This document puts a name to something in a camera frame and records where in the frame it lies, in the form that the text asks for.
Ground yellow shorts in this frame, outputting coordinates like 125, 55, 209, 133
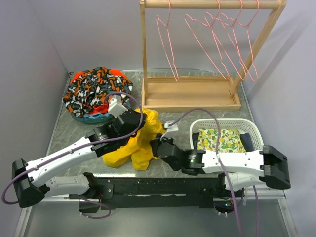
102, 108, 165, 170

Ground pink wire hanger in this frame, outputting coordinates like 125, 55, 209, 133
218, 0, 260, 82
156, 0, 179, 82
204, 0, 247, 79
185, 0, 229, 80

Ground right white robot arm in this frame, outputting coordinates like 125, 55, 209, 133
150, 135, 291, 197

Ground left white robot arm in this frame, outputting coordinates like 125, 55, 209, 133
12, 110, 147, 208

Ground camouflage patterned shorts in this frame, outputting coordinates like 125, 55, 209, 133
63, 66, 134, 119

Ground orange red garment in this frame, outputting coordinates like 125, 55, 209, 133
70, 69, 124, 116

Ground wooden clothes rack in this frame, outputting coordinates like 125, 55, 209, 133
140, 0, 286, 112

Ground lemon print cloth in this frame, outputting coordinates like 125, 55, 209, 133
197, 128, 246, 153

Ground dark navy cloth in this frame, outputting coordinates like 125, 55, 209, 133
240, 133, 255, 152

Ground white plastic basket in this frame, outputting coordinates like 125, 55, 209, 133
189, 118, 264, 150

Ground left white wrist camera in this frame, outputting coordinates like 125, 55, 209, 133
108, 95, 128, 117

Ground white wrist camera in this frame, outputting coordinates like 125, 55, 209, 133
108, 95, 128, 117
163, 121, 179, 132

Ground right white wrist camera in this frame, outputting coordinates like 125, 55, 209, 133
163, 121, 179, 132

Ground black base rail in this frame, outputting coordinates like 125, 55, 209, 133
87, 177, 231, 209

